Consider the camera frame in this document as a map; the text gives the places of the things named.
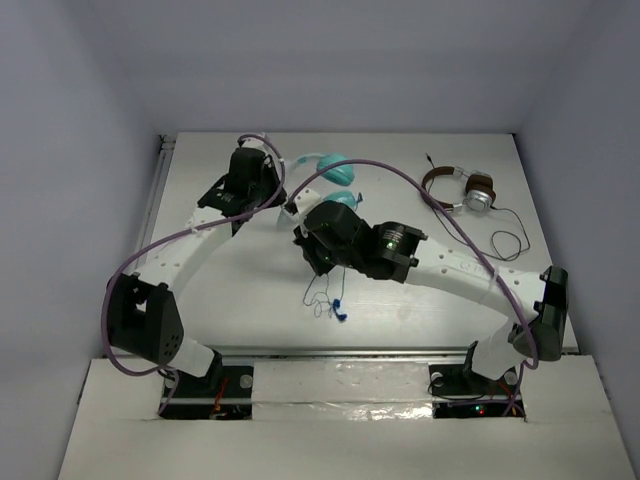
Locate teal cat-ear headphones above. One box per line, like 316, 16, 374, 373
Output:
276, 153, 363, 231

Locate blue headphone cable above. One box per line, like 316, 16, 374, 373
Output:
301, 192, 365, 324

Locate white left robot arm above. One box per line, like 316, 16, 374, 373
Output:
101, 134, 286, 394

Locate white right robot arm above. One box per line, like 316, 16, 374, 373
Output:
294, 201, 568, 393

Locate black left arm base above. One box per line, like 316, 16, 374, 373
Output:
160, 365, 254, 421

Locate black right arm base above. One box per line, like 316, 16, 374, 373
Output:
427, 341, 526, 419

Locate brown silver headphones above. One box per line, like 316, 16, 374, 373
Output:
421, 166, 496, 214

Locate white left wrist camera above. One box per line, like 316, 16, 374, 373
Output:
237, 132, 270, 151

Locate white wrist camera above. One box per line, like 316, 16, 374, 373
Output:
281, 188, 323, 222
237, 132, 270, 151

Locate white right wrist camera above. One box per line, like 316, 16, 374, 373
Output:
281, 188, 323, 222

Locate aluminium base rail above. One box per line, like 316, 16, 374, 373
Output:
214, 342, 581, 361

